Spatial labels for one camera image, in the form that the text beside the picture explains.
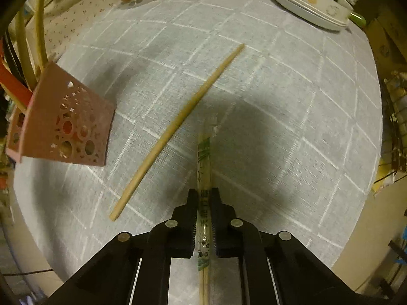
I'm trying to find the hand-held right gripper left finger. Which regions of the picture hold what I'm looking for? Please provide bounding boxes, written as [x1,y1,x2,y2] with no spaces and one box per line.
[48,188,200,305]

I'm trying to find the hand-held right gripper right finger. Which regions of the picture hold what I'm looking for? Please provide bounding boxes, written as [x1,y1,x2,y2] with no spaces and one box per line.
[211,187,366,305]

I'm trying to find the disposable chopsticks pair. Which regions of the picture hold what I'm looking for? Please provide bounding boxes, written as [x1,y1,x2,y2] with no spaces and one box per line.
[195,114,220,305]

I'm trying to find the tapered light wooden chopstick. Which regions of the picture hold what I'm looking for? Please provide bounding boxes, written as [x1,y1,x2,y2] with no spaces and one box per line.
[109,43,245,222]

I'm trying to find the pink perforated utensil holder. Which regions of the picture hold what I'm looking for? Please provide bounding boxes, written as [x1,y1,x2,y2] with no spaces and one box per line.
[6,61,115,166]

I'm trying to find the yellowish wooden chopstick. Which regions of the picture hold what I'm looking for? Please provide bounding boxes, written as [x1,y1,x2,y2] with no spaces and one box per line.
[15,12,35,90]
[34,0,49,71]

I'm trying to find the grey checked tablecloth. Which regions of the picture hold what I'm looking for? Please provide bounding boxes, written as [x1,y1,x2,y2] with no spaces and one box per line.
[9,0,382,305]

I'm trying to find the floral cloth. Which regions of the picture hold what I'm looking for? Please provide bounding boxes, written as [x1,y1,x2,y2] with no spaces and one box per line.
[25,0,128,61]

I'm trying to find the cardboard box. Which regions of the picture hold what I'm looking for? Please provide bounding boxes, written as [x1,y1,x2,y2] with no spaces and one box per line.
[366,9,402,80]

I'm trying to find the black wire rack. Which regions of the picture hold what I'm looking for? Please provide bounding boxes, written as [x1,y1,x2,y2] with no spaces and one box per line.
[382,76,407,178]

